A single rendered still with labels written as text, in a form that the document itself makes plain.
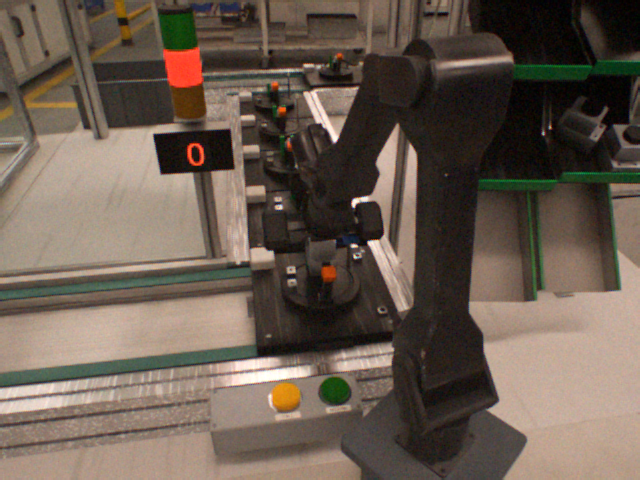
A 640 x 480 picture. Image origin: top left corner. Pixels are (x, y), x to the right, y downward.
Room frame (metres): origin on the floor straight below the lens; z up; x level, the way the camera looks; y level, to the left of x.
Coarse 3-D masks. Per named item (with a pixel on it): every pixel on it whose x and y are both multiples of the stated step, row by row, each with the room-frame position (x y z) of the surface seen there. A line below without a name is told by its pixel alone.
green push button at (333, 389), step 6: (330, 378) 0.46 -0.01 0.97; (336, 378) 0.46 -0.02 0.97; (324, 384) 0.45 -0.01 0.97; (330, 384) 0.45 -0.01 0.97; (336, 384) 0.45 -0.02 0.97; (342, 384) 0.45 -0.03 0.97; (348, 384) 0.45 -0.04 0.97; (324, 390) 0.44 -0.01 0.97; (330, 390) 0.44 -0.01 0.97; (336, 390) 0.44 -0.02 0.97; (342, 390) 0.44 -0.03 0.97; (348, 390) 0.44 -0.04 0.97; (324, 396) 0.43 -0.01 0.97; (330, 396) 0.43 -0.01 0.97; (336, 396) 0.43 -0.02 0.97; (342, 396) 0.43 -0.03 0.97; (336, 402) 0.42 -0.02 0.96
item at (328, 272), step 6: (324, 264) 0.60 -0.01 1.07; (330, 264) 0.61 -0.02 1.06; (324, 270) 0.58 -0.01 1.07; (330, 270) 0.58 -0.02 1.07; (324, 276) 0.57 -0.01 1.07; (330, 276) 0.57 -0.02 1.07; (324, 282) 0.58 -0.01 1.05; (330, 282) 0.58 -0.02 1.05; (324, 288) 0.59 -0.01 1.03; (330, 288) 0.59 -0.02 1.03; (324, 294) 0.59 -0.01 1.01; (330, 294) 0.60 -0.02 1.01
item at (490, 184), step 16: (512, 96) 0.80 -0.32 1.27; (528, 96) 0.77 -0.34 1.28; (544, 96) 0.72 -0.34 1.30; (512, 112) 0.76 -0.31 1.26; (528, 112) 0.76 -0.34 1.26; (544, 112) 0.71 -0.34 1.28; (512, 128) 0.73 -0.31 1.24; (528, 128) 0.73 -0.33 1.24; (496, 144) 0.70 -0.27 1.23; (512, 144) 0.70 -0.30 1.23; (528, 144) 0.70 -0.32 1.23; (544, 144) 0.68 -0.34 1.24; (480, 160) 0.67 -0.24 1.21; (496, 160) 0.67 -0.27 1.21; (512, 160) 0.67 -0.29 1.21; (528, 160) 0.67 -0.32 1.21; (544, 160) 0.66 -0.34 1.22; (480, 176) 0.64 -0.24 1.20; (496, 176) 0.64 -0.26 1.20; (512, 176) 0.64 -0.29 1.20; (528, 176) 0.64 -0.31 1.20; (544, 176) 0.64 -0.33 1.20
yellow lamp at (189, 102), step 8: (176, 88) 0.72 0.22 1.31; (184, 88) 0.72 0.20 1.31; (192, 88) 0.72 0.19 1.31; (200, 88) 0.73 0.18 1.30; (176, 96) 0.72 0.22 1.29; (184, 96) 0.72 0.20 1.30; (192, 96) 0.72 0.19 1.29; (200, 96) 0.73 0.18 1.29; (176, 104) 0.72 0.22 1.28; (184, 104) 0.72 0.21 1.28; (192, 104) 0.72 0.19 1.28; (200, 104) 0.73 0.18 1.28; (176, 112) 0.73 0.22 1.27; (184, 112) 0.72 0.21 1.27; (192, 112) 0.72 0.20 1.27; (200, 112) 0.73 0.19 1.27
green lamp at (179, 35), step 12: (192, 12) 0.74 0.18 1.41; (168, 24) 0.72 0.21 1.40; (180, 24) 0.72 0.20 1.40; (192, 24) 0.74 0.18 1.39; (168, 36) 0.72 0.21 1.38; (180, 36) 0.72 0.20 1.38; (192, 36) 0.73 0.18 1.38; (168, 48) 0.72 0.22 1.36; (180, 48) 0.72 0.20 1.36; (192, 48) 0.73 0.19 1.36
